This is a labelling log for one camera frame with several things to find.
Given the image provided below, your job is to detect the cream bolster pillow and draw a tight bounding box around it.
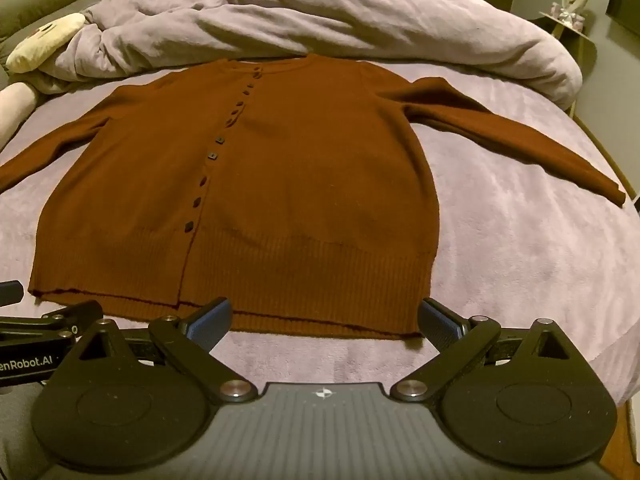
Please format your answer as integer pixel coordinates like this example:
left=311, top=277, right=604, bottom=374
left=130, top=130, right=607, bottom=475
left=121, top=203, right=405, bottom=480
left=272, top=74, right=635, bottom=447
left=0, top=82, right=39, bottom=147

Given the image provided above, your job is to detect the bed with purple sheet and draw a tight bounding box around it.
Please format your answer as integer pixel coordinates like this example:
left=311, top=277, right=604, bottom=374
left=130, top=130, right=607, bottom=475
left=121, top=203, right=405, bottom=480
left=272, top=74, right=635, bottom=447
left=0, top=55, right=640, bottom=413

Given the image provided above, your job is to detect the cream face plush pillow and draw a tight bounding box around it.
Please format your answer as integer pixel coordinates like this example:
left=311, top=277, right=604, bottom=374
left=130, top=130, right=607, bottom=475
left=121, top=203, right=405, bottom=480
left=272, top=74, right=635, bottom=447
left=5, top=12, right=87, bottom=74

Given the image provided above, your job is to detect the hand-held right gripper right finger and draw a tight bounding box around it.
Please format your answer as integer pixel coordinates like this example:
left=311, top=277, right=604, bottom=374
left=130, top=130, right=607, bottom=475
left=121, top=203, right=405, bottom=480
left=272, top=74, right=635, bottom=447
left=389, top=297, right=577, bottom=405

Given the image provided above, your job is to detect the brown knit cardigan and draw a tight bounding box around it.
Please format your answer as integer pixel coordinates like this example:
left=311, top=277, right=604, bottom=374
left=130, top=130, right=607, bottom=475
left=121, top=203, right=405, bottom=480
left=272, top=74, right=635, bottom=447
left=0, top=53, right=627, bottom=339

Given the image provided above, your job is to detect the wall shelf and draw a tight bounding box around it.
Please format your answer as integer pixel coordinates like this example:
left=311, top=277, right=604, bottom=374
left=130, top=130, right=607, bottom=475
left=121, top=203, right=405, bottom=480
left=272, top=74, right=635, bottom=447
left=538, top=10, right=599, bottom=113

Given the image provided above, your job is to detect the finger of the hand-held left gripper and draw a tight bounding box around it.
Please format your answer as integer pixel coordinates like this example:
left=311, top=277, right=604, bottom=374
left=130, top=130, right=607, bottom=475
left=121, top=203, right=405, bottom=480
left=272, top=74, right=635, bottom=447
left=0, top=300, right=104, bottom=344
left=0, top=280, right=25, bottom=307

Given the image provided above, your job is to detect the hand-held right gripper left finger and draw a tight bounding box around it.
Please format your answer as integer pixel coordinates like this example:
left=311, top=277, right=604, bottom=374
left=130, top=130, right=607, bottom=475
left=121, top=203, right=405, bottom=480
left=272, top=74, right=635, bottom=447
left=74, top=296, right=254, bottom=405

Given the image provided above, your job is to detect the purple fleece duvet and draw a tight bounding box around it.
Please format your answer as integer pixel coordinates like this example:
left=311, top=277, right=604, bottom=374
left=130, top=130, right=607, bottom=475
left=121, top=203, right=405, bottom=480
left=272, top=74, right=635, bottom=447
left=30, top=0, right=584, bottom=113

